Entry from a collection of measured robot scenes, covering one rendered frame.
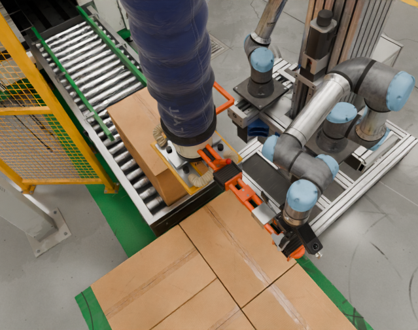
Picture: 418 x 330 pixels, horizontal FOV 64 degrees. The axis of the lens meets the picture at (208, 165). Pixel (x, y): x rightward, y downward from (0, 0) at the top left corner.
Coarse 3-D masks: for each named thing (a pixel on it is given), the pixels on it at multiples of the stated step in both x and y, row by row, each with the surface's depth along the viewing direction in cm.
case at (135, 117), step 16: (128, 96) 206; (144, 96) 204; (112, 112) 200; (128, 112) 199; (144, 112) 198; (128, 128) 192; (144, 128) 191; (128, 144) 204; (144, 144) 185; (144, 160) 179; (160, 160) 178; (160, 176) 176; (160, 192) 199; (176, 192) 198
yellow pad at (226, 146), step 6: (216, 132) 158; (222, 138) 156; (216, 144) 154; (222, 144) 151; (228, 144) 154; (216, 150) 152; (222, 150) 152; (234, 150) 152; (222, 156) 150; (240, 156) 150
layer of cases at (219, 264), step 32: (224, 192) 210; (192, 224) 201; (224, 224) 199; (256, 224) 197; (160, 256) 192; (192, 256) 190; (224, 256) 189; (256, 256) 187; (96, 288) 186; (128, 288) 184; (160, 288) 183; (192, 288) 181; (224, 288) 180; (256, 288) 178; (288, 288) 177; (320, 288) 176; (128, 320) 175; (160, 320) 174; (192, 320) 173; (224, 320) 171; (256, 320) 170; (288, 320) 169; (320, 320) 168
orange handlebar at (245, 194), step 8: (216, 88) 158; (224, 96) 155; (224, 104) 151; (232, 104) 153; (216, 112) 149; (208, 144) 140; (200, 152) 139; (216, 152) 138; (208, 160) 136; (232, 184) 130; (240, 184) 130; (240, 192) 127; (248, 192) 126; (240, 200) 127; (248, 200) 128; (256, 200) 125; (248, 208) 124; (272, 232) 118; (296, 256) 113
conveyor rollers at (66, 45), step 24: (72, 48) 300; (96, 48) 296; (72, 72) 285; (96, 72) 280; (120, 72) 282; (72, 96) 269; (96, 96) 264; (120, 96) 264; (120, 144) 237; (144, 192) 214
